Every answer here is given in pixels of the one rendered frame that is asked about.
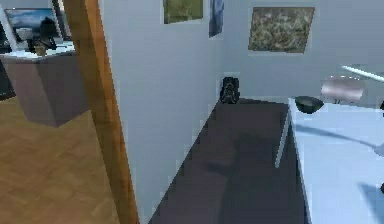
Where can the small brown cup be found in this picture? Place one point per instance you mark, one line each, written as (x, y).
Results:
(40, 50)

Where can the dark green bowl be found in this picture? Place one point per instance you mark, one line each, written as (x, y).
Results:
(308, 104)

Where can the blue framed wall picture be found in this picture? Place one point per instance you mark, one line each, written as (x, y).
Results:
(216, 16)

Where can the brown wooden door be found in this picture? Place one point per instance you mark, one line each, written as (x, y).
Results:
(100, 110)

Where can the blue sky framed picture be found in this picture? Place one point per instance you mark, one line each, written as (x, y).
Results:
(30, 20)

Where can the green framed wall picture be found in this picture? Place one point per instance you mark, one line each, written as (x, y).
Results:
(182, 10)

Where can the brown speckled framed wall picture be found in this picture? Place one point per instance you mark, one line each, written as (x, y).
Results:
(280, 30)

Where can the black statue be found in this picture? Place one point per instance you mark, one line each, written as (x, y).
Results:
(46, 33)

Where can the black backpack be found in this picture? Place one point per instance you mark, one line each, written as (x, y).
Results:
(229, 90)

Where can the white table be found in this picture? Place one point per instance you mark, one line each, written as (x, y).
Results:
(340, 160)

